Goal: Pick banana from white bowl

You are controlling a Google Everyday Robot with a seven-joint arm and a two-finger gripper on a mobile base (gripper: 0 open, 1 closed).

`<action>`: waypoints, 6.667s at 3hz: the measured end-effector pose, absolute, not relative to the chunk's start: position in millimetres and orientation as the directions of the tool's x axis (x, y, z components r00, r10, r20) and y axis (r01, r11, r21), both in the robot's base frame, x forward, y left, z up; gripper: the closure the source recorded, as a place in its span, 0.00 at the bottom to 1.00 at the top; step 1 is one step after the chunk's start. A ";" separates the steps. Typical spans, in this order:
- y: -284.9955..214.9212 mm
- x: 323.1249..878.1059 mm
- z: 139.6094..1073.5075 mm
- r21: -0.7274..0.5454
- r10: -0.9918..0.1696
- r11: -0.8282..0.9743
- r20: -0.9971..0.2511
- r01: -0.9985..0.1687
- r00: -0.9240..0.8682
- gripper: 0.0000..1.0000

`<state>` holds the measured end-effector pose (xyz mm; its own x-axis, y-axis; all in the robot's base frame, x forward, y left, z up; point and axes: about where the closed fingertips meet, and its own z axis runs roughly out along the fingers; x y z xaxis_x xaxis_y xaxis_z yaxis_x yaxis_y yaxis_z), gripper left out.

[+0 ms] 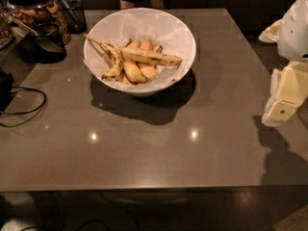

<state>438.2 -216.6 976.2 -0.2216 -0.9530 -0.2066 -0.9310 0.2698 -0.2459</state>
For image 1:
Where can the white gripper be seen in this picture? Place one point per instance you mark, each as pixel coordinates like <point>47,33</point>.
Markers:
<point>295,33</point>

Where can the long spotted banana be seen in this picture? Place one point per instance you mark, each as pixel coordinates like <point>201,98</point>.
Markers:
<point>150,57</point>

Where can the orange banana right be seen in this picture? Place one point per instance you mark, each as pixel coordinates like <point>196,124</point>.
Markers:
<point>148,70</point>

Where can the orange banana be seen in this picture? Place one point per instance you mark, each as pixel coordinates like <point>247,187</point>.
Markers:
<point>148,70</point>
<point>132,71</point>

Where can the white bowl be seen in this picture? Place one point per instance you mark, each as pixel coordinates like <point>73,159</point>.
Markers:
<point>179,42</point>

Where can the orange banana left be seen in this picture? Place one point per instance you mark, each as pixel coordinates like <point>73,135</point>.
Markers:
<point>132,71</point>

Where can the dark spotted banana with stem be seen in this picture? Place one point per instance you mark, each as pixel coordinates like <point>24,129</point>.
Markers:
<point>116,71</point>

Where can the black mesh pen holder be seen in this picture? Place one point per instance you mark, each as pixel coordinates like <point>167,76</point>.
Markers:
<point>74,17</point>

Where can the black mesh cup front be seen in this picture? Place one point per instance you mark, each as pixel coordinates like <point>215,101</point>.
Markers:
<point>46,47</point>

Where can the glass jar with black lid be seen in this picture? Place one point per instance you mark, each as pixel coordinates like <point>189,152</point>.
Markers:
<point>35,12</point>

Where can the black device at left edge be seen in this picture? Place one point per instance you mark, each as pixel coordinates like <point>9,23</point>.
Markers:
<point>6,85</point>

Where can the glass jar at left edge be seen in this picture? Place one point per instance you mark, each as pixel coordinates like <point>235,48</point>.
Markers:
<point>6,32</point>

